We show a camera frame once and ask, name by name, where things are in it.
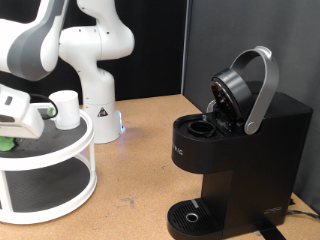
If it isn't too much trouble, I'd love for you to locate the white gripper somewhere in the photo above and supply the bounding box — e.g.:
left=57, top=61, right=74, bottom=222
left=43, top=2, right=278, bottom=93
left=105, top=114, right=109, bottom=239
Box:
left=0, top=104, right=46, bottom=140

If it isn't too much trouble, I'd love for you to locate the green-lidded reusable coffee pod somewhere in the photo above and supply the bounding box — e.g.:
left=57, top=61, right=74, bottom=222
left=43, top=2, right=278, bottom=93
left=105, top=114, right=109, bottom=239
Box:
left=0, top=135, right=17, bottom=153

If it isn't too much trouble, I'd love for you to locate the white two-tier turntable shelf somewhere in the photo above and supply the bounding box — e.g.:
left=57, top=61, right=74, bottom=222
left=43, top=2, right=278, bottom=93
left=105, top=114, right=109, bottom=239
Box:
left=0, top=106, right=99, bottom=225

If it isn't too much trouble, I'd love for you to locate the black Keurig coffee machine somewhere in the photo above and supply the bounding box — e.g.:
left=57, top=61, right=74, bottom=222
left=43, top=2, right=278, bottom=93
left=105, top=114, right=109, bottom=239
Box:
left=166, top=45, right=314, bottom=240

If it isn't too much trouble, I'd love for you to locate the black backdrop curtain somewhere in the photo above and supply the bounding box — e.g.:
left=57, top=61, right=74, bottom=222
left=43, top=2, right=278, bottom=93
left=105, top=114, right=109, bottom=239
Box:
left=0, top=0, right=188, bottom=109

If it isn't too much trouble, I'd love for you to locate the black tape strip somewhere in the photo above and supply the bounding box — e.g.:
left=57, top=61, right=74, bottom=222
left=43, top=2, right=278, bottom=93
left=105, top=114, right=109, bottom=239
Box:
left=256, top=219, right=288, bottom=240

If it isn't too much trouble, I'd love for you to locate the looped black camera cable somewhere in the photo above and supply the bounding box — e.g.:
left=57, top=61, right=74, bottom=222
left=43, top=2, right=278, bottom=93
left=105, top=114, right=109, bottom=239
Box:
left=29, top=93, right=59, bottom=119

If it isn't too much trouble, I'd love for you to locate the white mug with green handle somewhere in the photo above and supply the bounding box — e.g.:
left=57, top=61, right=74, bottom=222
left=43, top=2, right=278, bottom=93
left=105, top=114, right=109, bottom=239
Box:
left=46, top=89, right=82, bottom=131

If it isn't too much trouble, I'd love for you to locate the coffee machine power cord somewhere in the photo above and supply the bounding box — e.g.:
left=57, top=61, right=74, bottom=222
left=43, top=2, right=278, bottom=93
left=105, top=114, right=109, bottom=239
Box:
left=286, top=209, right=320, bottom=221

